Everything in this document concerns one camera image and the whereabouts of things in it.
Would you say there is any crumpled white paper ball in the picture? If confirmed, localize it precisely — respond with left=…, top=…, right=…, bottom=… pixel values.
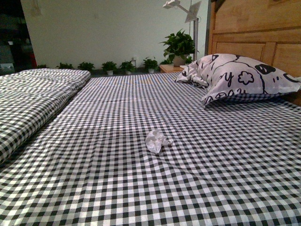
left=145, top=129, right=174, bottom=154

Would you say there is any black white checkered bed sheet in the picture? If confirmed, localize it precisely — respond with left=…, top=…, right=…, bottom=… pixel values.
left=0, top=74, right=301, bottom=226

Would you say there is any small wooden side table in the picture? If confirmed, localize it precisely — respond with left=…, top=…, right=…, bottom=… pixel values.
left=159, top=65, right=184, bottom=73

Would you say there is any small potted plant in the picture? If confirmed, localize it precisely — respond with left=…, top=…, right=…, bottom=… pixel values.
left=102, top=61, right=117, bottom=75
left=78, top=62, right=95, bottom=72
left=56, top=62, right=74, bottom=70
left=120, top=61, right=136, bottom=75
left=143, top=57, right=158, bottom=73

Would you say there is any large potted green plant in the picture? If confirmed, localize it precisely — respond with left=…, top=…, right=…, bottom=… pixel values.
left=161, top=30, right=195, bottom=66

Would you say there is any cartoon print pillow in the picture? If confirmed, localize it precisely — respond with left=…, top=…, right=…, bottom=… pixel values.
left=175, top=54, right=301, bottom=106

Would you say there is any white floor lamp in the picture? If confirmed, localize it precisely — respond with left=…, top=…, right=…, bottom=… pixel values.
left=163, top=0, right=202, bottom=60

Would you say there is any folded checkered quilt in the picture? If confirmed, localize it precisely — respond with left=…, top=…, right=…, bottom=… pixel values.
left=0, top=68, right=91, bottom=162

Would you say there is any wooden headboard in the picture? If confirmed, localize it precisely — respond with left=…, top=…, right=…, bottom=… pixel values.
left=208, top=0, right=301, bottom=77

